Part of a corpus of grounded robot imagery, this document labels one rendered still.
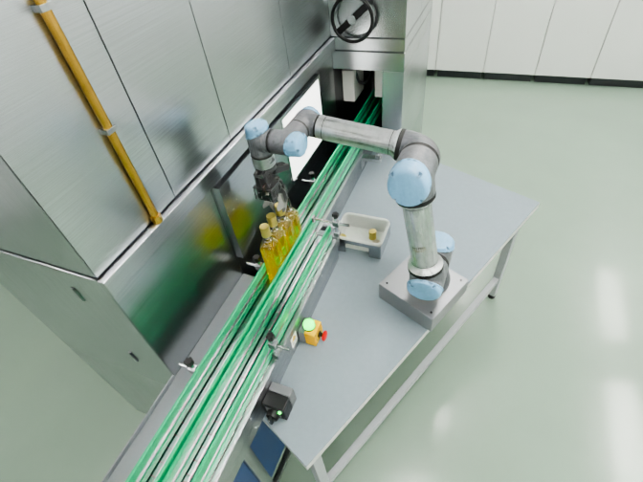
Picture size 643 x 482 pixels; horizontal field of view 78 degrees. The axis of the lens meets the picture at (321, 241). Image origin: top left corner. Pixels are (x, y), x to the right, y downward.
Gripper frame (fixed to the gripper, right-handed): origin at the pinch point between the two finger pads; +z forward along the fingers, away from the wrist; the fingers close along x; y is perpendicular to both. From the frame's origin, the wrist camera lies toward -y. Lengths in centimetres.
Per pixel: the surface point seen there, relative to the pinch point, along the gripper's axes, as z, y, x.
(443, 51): 85, -376, -5
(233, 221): -0.5, 12.4, -11.9
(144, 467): 23, 87, -1
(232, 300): 27.5, 27.7, -11.4
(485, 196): 41, -78, 70
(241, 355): 21, 49, 7
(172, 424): 23, 75, -2
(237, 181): -12.1, 3.7, -12.1
